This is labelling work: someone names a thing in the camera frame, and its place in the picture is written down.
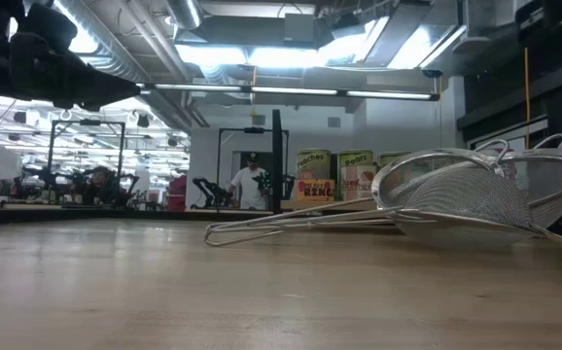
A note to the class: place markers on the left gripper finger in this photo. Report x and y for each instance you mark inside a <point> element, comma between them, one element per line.
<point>111,90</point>

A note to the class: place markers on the peaches can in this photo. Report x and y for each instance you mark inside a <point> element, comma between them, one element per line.
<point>312,163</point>

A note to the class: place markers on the pineapple rings can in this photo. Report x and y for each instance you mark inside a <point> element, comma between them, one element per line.
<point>315,190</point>

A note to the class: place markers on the green label can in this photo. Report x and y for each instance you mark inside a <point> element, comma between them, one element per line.
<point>393,158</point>

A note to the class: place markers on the black background robot arm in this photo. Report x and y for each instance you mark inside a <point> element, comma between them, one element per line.
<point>213,194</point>

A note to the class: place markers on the person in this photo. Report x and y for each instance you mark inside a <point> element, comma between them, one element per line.
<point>249,187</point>
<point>98,185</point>

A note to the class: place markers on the LED light bar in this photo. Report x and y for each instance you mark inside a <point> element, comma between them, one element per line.
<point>286,91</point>

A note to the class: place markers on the medium metal mesh strainer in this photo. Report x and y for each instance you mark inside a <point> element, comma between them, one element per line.
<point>407,175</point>

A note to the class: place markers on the small metal mesh strainer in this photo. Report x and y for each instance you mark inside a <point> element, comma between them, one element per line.
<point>470,199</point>

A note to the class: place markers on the large metal mesh strainer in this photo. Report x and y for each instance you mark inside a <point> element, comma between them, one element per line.
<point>553,185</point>

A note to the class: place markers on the black rig frame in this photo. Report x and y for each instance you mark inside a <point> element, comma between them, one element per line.
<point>254,130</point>
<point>86,122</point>

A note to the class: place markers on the black aluminium table frame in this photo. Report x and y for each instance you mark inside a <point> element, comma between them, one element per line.
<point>43,215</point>

